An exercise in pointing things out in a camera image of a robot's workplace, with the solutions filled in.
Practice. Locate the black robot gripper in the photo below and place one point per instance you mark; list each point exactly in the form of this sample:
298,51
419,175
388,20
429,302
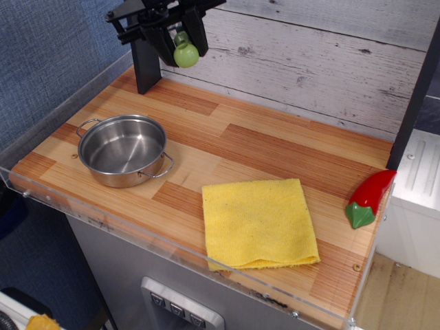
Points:
150,20

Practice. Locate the green handled grey spatula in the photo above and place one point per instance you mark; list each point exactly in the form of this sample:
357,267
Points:
185,54

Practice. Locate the yellow cloth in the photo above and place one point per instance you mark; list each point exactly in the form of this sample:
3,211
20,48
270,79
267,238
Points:
258,224

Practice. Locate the stainless steel pot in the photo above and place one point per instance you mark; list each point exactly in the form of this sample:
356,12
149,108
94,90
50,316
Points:
124,151

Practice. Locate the clear acrylic front guard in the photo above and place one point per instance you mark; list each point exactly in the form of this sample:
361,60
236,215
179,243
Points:
120,254

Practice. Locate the red toy chili pepper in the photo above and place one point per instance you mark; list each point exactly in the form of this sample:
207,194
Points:
364,203

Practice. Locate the silver dispenser button panel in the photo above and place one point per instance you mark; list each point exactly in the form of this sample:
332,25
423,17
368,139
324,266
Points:
170,309

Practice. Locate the yellow object bottom left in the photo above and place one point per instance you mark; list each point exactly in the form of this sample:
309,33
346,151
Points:
42,322

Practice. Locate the dark grey left post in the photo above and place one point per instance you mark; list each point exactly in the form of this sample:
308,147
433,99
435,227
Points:
146,65

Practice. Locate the dark grey post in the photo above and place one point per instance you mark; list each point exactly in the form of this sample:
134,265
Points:
416,101
146,65

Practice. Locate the dark grey right post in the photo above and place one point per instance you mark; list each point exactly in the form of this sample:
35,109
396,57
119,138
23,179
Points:
416,101

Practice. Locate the white aluminium side rail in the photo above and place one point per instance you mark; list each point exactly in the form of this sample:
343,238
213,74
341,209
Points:
417,180

